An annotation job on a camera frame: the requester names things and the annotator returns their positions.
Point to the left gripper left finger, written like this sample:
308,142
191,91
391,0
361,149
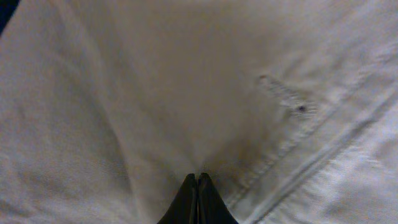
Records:
184,207

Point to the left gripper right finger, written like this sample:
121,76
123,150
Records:
211,207

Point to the khaki green shorts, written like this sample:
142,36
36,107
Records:
289,106

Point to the black folded garment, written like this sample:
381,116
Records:
7,8

